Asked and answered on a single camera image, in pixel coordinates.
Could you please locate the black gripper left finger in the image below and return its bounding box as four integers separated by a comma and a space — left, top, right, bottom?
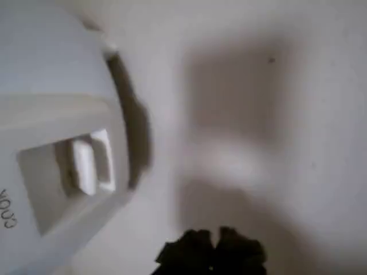
155, 228, 218, 275

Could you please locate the white rice cooker body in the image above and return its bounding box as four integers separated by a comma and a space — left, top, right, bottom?
0, 0, 138, 275

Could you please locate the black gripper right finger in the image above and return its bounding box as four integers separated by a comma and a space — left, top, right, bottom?
216, 225, 268, 275

